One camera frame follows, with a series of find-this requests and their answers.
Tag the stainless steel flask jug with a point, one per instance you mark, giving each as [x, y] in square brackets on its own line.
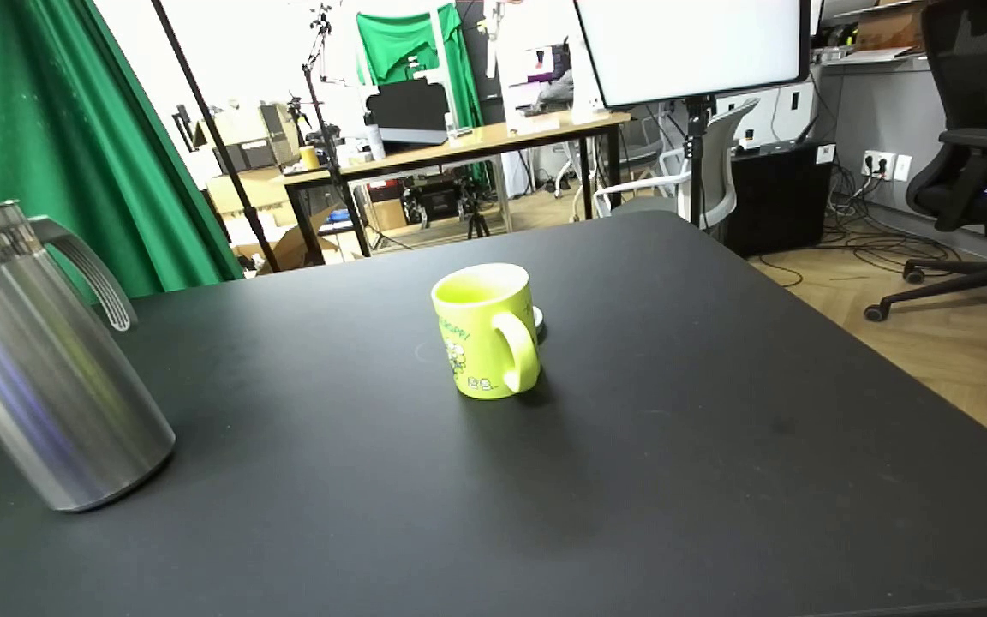
[50, 379]

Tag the yellow-green ceramic mug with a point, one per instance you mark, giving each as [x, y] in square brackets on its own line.
[476, 331]

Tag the small black tripod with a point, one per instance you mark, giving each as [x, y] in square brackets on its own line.
[476, 221]

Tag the wooden desk with black legs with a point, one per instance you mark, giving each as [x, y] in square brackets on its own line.
[460, 149]

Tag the black equipment on desk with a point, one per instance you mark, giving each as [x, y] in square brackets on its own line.
[410, 103]

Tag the grey white office chair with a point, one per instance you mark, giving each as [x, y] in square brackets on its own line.
[719, 160]

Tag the green backdrop cloth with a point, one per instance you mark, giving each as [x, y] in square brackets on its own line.
[403, 46]

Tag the white light panel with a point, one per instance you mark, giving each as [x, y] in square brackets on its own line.
[686, 46]

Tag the black light stand pole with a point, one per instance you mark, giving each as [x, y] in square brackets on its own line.
[212, 139]

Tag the green curtain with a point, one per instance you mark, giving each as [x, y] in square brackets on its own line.
[83, 115]

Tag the black office chair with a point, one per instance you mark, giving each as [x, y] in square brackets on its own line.
[974, 115]

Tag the white wall socket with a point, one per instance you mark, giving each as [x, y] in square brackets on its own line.
[890, 165]

